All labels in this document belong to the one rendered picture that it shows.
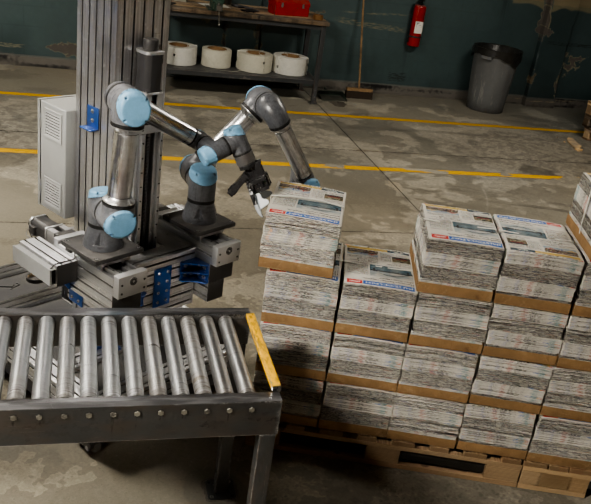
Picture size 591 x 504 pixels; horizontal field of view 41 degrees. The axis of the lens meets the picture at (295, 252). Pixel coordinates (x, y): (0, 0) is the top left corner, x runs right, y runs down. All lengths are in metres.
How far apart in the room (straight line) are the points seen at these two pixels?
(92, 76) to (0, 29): 6.19
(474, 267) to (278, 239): 0.74
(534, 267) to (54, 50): 7.16
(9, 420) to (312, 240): 1.27
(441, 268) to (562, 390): 0.72
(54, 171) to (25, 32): 5.96
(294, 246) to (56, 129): 1.11
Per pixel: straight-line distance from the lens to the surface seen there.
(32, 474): 3.29
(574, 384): 3.32
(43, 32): 9.34
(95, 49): 3.18
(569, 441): 3.49
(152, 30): 3.17
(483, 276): 3.03
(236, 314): 2.73
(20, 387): 2.35
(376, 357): 3.16
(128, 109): 2.74
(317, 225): 2.91
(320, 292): 3.02
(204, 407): 2.30
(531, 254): 3.02
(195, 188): 3.31
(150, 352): 2.50
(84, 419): 2.28
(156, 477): 3.26
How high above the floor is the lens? 2.15
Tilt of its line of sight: 24 degrees down
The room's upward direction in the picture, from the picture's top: 8 degrees clockwise
